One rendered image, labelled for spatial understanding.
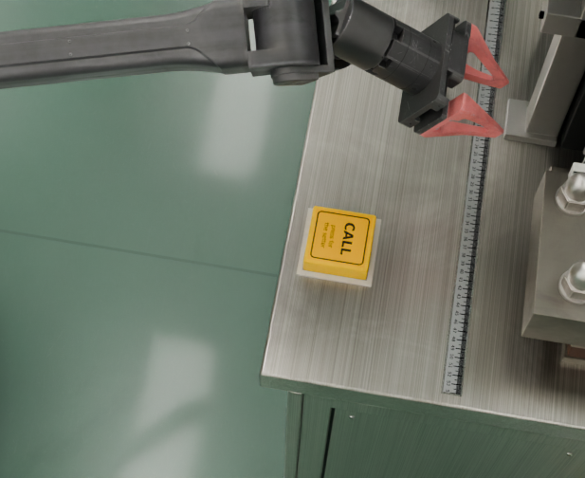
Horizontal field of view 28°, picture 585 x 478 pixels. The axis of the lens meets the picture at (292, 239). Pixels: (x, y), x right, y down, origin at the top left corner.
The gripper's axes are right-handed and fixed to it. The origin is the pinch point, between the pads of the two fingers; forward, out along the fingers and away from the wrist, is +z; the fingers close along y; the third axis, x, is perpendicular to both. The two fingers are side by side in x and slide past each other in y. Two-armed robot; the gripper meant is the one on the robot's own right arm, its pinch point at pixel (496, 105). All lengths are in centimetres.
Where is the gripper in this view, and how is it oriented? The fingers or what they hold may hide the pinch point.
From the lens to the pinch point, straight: 121.6
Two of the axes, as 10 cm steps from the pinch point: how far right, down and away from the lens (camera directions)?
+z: 8.4, 3.6, 4.0
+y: -1.7, 8.8, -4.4
